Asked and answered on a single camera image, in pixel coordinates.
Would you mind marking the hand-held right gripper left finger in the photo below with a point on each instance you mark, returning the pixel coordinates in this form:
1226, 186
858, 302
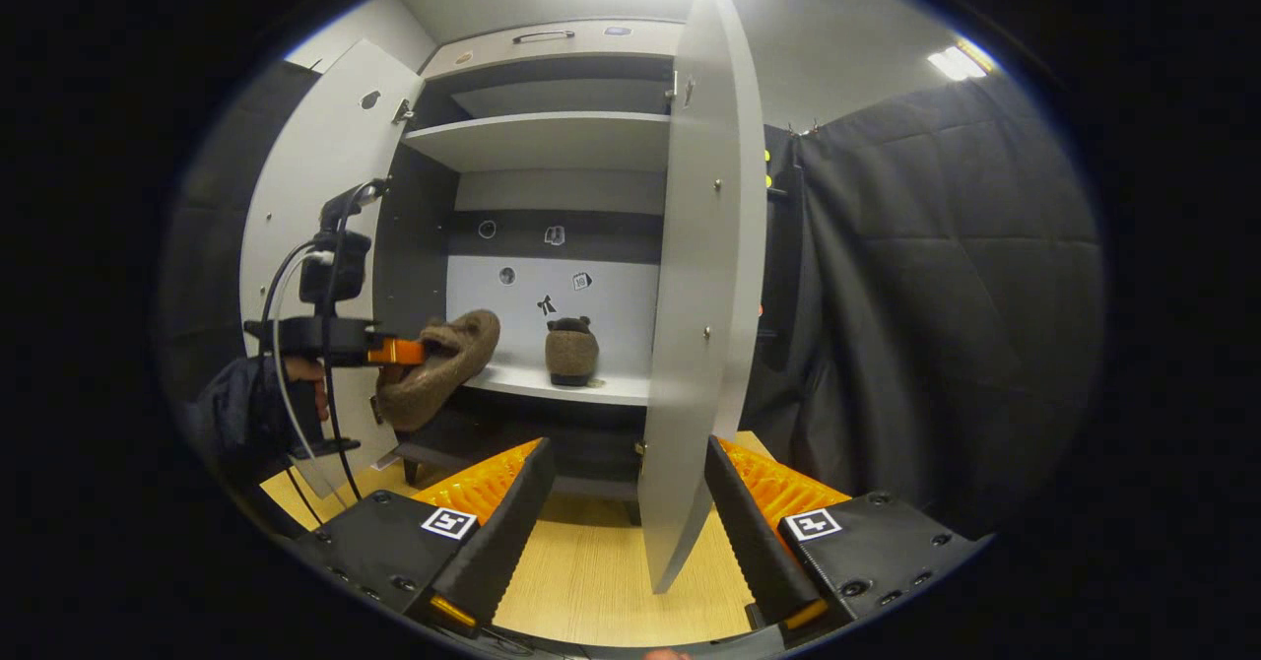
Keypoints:
512, 532

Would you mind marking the grey shoe cabinet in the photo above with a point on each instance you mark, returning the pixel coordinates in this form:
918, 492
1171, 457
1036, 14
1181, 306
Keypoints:
552, 138

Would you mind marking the grey cabinet drawer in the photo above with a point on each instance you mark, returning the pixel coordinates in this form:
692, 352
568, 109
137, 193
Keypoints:
591, 41

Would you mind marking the brown fuzzy shoe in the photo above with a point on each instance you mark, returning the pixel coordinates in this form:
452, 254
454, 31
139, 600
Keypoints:
571, 355
443, 374

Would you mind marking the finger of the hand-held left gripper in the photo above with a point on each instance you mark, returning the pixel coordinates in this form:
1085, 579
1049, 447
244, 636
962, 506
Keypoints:
396, 352

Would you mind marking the black backdrop cloth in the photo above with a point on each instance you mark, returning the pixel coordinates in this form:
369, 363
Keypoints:
936, 296

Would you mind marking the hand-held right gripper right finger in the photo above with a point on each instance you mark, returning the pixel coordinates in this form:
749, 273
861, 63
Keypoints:
744, 532

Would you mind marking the small ceiling light panel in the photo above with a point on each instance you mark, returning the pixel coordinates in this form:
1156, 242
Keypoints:
956, 61

